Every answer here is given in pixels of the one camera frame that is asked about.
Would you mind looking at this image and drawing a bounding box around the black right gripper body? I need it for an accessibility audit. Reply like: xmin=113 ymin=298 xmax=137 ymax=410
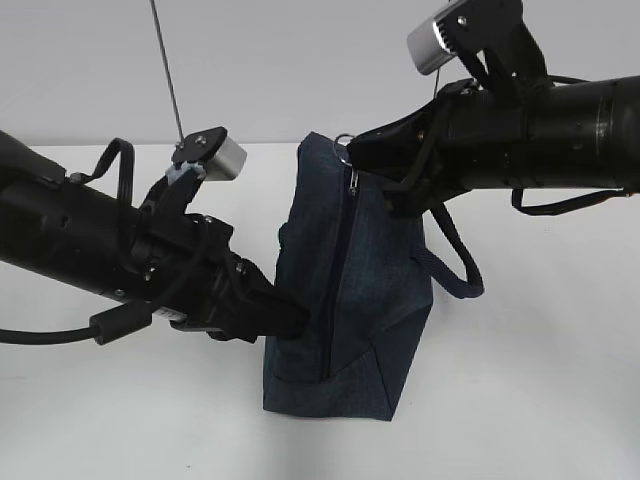
xmin=419 ymin=81 xmax=530 ymax=203

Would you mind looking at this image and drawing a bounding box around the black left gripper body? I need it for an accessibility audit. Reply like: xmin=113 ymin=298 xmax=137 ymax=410
xmin=127 ymin=214 xmax=260 ymax=343

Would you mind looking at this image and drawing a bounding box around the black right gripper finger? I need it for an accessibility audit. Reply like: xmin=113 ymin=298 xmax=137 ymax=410
xmin=384 ymin=176 xmax=445 ymax=218
xmin=347 ymin=112 xmax=430 ymax=180

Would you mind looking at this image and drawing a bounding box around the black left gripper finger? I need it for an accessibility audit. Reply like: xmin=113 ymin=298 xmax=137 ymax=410
xmin=234 ymin=289 xmax=310 ymax=342

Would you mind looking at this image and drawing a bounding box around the navy blue lunch bag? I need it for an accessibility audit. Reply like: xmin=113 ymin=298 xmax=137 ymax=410
xmin=262 ymin=132 xmax=484 ymax=421

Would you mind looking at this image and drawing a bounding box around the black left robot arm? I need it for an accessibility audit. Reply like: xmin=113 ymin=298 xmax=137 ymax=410
xmin=1 ymin=127 xmax=309 ymax=345

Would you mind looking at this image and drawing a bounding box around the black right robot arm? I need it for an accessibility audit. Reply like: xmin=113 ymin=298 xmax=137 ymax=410
xmin=347 ymin=77 xmax=639 ymax=218

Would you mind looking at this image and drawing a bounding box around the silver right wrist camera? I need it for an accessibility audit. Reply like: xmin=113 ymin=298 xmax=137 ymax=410
xmin=406 ymin=0 xmax=549 ymax=91

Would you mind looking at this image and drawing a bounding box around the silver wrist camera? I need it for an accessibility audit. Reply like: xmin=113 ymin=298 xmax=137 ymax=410
xmin=406 ymin=0 xmax=549 ymax=91
xmin=166 ymin=127 xmax=247 ymax=183

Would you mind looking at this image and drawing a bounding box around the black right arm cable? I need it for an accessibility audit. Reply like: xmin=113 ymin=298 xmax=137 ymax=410
xmin=509 ymin=74 xmax=636 ymax=217

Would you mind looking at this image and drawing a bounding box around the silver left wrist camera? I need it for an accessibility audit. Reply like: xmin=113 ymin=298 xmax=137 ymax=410
xmin=166 ymin=127 xmax=247 ymax=183

